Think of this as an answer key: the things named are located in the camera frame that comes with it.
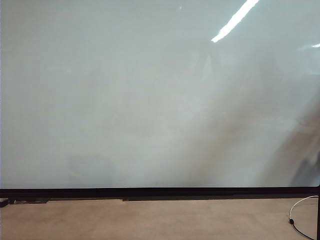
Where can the long black pen tray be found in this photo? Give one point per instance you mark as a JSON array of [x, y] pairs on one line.
[[200, 198]]

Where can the small black block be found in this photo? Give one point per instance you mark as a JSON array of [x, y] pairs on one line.
[[3, 202]]

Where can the short black tray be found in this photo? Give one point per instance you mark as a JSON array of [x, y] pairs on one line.
[[30, 201]]

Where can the white whiteboard with black frame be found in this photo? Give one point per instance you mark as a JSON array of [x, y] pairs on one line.
[[125, 87]]

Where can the black whiteboard stand post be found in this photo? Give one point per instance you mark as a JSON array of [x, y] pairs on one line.
[[318, 215]]

